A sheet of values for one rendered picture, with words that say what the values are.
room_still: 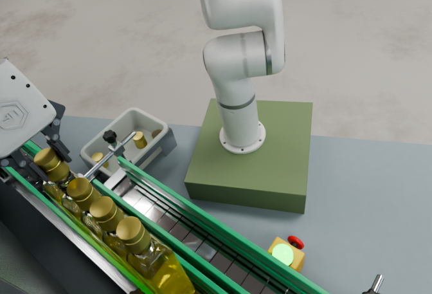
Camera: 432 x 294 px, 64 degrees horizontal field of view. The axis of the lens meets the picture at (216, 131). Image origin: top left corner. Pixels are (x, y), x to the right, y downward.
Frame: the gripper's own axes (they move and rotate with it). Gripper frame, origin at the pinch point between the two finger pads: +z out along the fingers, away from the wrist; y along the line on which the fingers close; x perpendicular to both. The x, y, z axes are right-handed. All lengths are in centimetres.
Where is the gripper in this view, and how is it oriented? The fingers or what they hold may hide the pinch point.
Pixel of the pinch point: (47, 159)
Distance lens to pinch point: 57.9
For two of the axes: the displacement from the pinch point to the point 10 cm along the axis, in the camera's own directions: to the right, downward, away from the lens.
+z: 3.5, 7.3, 5.8
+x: -7.1, -2.0, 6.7
